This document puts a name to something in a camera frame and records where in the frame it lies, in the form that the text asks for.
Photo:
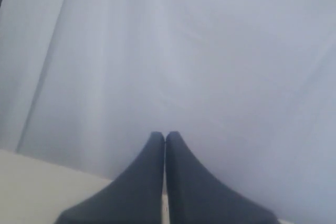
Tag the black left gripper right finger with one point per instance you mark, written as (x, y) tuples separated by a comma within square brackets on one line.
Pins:
[(197, 196)]

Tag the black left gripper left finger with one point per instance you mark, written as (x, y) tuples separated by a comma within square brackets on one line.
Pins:
[(135, 196)]

